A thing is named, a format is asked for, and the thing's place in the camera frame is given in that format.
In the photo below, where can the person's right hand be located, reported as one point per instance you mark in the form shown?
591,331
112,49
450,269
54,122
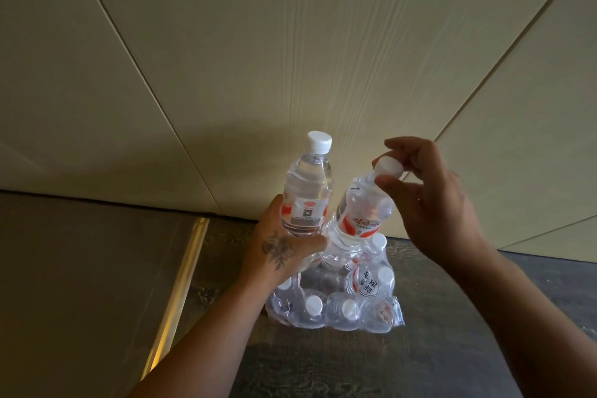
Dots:
438,211

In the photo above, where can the person's left hand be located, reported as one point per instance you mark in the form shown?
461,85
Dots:
270,253

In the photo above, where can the person's right thumb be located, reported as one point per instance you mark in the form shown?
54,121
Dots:
396,188

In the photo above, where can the person's right middle finger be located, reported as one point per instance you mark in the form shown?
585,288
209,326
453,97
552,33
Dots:
413,143

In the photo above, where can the person's left thumb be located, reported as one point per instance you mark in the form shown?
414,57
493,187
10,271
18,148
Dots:
310,244

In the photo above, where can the clear water bottle red label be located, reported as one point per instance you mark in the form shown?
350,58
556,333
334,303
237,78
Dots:
361,213
308,183

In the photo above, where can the person's right forearm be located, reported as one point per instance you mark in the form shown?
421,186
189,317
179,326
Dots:
536,323

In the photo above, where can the person's left forearm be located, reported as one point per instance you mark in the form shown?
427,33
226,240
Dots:
210,346

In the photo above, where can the pack of shrink-wrapped water bottles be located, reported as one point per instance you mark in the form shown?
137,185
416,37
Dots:
345,304

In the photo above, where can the brass floor threshold strip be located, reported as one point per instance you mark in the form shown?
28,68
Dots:
179,290

